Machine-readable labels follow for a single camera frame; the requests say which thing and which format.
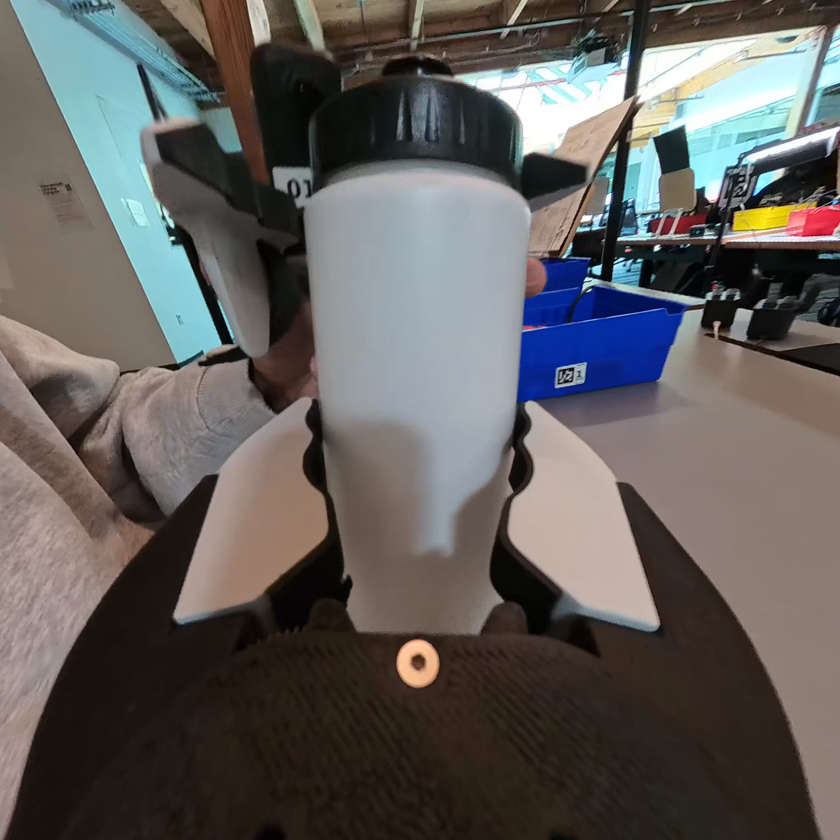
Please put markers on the yellow plastic bin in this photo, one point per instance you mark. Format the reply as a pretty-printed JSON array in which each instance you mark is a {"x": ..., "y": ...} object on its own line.
[{"x": 761, "y": 218}]

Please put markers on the large wall notice paper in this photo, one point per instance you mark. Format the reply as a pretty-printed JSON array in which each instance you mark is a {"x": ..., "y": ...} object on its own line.
[{"x": 65, "y": 205}]

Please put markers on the ceiling projector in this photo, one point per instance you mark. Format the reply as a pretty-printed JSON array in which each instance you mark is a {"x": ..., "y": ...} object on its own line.
[{"x": 590, "y": 56}]

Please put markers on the red plastic bin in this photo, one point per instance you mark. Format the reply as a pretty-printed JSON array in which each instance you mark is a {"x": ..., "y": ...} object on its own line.
[
  {"x": 814, "y": 222},
  {"x": 676, "y": 224}
]

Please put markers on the person's left forearm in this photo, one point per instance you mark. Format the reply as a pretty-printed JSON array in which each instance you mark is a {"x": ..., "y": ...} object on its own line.
[{"x": 164, "y": 426}]

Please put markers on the white water bottle black lid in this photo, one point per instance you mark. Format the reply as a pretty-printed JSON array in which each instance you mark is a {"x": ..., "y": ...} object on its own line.
[{"x": 420, "y": 295}]

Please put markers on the wooden table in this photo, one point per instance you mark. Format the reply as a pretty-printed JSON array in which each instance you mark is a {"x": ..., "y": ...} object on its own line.
[{"x": 754, "y": 241}]

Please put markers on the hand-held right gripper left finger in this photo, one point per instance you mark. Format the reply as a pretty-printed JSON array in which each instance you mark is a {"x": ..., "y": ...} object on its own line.
[{"x": 262, "y": 525}]

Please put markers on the brown cardboard instruction board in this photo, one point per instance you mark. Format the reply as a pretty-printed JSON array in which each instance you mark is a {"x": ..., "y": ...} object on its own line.
[{"x": 584, "y": 170}]

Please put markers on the wooden document stand black board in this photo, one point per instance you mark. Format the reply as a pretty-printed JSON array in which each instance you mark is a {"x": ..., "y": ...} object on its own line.
[{"x": 673, "y": 148}]

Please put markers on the blue plastic bin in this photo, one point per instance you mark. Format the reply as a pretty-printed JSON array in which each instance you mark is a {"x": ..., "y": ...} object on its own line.
[
  {"x": 610, "y": 348},
  {"x": 558, "y": 275}
]

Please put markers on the small wall notice paper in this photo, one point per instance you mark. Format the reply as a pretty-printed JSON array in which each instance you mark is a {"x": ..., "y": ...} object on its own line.
[{"x": 136, "y": 212}]

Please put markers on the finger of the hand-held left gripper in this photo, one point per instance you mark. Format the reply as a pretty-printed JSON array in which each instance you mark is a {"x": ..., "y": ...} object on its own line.
[
  {"x": 229, "y": 289},
  {"x": 558, "y": 193}
]

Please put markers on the black framed marker sign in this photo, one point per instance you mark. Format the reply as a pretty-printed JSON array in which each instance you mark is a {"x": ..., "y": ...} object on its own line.
[{"x": 736, "y": 185}]

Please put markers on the black floor lamp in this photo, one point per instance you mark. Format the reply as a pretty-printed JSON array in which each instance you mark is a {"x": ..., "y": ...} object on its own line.
[{"x": 620, "y": 164}]

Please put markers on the black desk mat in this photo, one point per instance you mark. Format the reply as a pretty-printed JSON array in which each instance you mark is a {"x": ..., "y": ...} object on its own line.
[{"x": 807, "y": 358}]

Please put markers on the person's left hand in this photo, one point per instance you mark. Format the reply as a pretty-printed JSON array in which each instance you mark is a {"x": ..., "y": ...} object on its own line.
[{"x": 285, "y": 361}]

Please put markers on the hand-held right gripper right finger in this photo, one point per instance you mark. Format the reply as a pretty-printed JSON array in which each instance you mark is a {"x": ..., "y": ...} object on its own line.
[{"x": 577, "y": 531}]

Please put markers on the black battery charger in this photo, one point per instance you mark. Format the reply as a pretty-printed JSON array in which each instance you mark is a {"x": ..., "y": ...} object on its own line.
[
  {"x": 773, "y": 321},
  {"x": 720, "y": 312}
]

